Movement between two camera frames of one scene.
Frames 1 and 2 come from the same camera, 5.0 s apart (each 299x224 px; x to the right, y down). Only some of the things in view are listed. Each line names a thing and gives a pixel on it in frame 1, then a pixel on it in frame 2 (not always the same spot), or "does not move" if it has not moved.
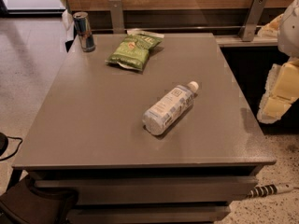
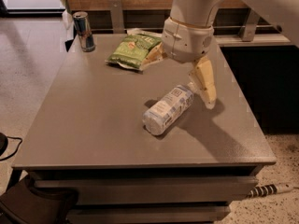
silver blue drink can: [84, 31] does not move
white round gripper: [290, 32] to [186, 41]
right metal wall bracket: [248, 31] does not move
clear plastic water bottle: [165, 112] does not move
